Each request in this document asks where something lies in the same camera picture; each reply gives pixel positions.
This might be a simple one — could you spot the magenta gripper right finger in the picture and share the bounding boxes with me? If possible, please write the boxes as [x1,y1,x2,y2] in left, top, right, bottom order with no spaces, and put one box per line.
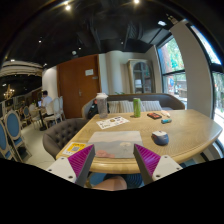
[133,143,184,186]

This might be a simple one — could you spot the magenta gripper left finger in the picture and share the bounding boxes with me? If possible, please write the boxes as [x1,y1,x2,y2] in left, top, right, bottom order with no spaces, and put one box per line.
[46,144,96,188]

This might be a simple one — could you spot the blue grey computer mouse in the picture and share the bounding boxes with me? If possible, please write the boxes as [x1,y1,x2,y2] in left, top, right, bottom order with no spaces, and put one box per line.
[152,131,169,145]

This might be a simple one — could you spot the grey mouse pad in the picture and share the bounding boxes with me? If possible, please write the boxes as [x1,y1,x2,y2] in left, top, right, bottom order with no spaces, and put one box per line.
[88,131,142,158]

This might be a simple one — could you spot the yellow QR code sticker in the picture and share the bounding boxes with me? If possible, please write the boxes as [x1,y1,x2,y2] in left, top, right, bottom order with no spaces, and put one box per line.
[62,142,86,156]

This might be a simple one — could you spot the grey tufted armchair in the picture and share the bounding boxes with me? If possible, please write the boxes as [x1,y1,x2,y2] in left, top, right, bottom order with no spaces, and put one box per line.
[43,118,87,158]

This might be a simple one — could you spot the teal small object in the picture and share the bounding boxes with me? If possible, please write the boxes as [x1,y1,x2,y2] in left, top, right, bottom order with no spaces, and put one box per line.
[161,119,172,124]

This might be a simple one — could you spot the white printed menu sheet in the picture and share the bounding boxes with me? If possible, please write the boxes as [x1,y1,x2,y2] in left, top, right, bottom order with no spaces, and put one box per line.
[97,116,128,129]

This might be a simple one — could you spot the pink white small object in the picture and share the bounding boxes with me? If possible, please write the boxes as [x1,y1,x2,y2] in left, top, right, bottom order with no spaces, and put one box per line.
[161,110,170,117]

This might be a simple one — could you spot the green drink can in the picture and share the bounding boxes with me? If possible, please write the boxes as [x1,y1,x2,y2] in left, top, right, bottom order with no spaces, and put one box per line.
[133,98,141,118]

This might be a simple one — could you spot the brown striped sofa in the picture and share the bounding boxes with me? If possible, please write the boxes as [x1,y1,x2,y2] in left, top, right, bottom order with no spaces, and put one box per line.
[81,92,186,120]

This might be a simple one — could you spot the clear shaker bottle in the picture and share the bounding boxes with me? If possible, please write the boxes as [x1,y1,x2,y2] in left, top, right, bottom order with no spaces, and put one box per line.
[96,93,108,118]

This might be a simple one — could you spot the seated person white shirt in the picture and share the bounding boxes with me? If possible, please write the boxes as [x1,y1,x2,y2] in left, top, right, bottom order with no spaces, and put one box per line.
[42,90,53,117]

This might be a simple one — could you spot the blue white dining chair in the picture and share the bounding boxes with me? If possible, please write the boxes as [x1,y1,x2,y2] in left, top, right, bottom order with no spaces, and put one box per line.
[4,110,31,162]

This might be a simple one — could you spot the brown wooden door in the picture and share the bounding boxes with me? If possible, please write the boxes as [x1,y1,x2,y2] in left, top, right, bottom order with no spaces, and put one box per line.
[57,54,101,118]

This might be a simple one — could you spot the grey glass display cabinet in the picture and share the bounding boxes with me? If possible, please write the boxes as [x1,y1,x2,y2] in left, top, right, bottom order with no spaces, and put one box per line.
[127,59,154,94]

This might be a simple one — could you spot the gold chandelier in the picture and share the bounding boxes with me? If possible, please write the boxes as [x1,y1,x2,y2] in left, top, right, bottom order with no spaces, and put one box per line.
[4,86,15,100]

